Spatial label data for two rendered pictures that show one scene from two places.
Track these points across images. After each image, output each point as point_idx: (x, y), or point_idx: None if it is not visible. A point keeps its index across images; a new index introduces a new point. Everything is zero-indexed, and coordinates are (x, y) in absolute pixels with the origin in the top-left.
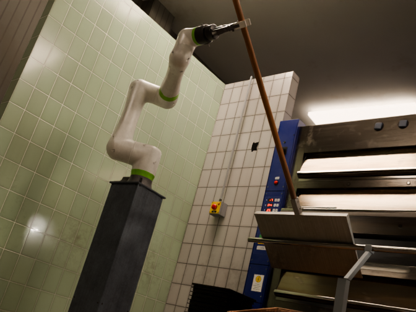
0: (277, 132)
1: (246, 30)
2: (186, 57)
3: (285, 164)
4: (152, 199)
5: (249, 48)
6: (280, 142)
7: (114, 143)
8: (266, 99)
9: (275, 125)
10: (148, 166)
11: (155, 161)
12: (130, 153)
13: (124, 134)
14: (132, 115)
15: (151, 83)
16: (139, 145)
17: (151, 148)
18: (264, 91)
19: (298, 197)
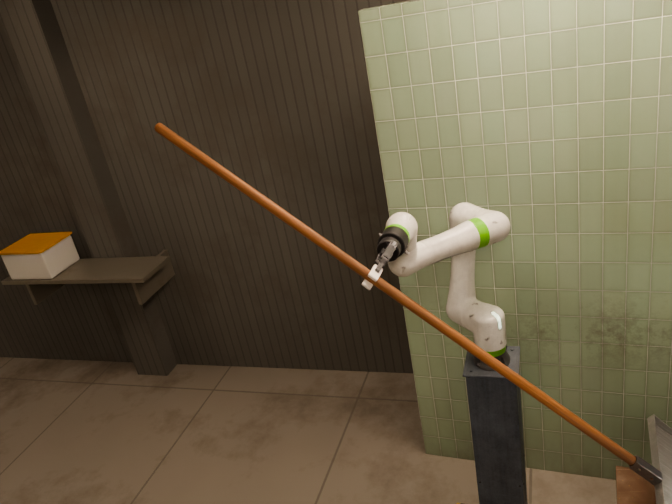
0: (527, 388)
1: (378, 287)
2: (397, 270)
3: (575, 426)
4: (497, 383)
5: (401, 304)
6: (541, 400)
7: (447, 313)
8: (475, 356)
9: (516, 383)
10: (481, 345)
11: (486, 337)
12: (462, 325)
13: (452, 298)
14: (456, 269)
15: (466, 211)
16: (466, 316)
17: (476, 322)
18: (463, 347)
19: (637, 463)
